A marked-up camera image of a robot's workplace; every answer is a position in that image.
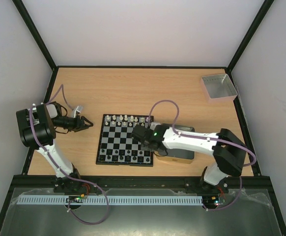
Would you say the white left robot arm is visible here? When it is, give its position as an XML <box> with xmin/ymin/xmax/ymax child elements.
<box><xmin>16</xmin><ymin>102</ymin><xmax>93</xmax><ymax>185</ymax></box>

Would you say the pink metal tin lid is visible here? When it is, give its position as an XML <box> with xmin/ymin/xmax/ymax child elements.
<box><xmin>200</xmin><ymin>74</ymin><xmax>238</xmax><ymax>103</ymax></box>

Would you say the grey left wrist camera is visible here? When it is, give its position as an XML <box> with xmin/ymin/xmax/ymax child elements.
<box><xmin>70</xmin><ymin>105</ymin><xmax>84</xmax><ymax>118</ymax></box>

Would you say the gold metal tin with pieces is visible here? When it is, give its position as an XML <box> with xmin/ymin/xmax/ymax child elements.
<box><xmin>156</xmin><ymin>123</ymin><xmax>196</xmax><ymax>165</ymax></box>

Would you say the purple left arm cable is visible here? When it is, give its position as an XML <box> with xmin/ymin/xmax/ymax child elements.
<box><xmin>29</xmin><ymin>84</ymin><xmax>110</xmax><ymax>225</ymax></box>

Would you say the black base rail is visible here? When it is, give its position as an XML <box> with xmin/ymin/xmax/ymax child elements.
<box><xmin>10</xmin><ymin>174</ymin><xmax>271</xmax><ymax>195</ymax></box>

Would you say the black and grey chessboard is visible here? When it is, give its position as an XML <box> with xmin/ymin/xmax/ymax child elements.
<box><xmin>96</xmin><ymin>114</ymin><xmax>153</xmax><ymax>167</ymax></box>

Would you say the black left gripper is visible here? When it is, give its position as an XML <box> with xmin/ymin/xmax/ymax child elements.
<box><xmin>52</xmin><ymin>116</ymin><xmax>93</xmax><ymax>133</ymax></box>

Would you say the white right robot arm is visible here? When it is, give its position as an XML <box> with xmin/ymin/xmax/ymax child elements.
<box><xmin>131</xmin><ymin>122</ymin><xmax>246</xmax><ymax>193</ymax></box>

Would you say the white slotted cable duct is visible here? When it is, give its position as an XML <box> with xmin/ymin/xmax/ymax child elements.
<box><xmin>16</xmin><ymin>195</ymin><xmax>202</xmax><ymax>206</ymax></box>

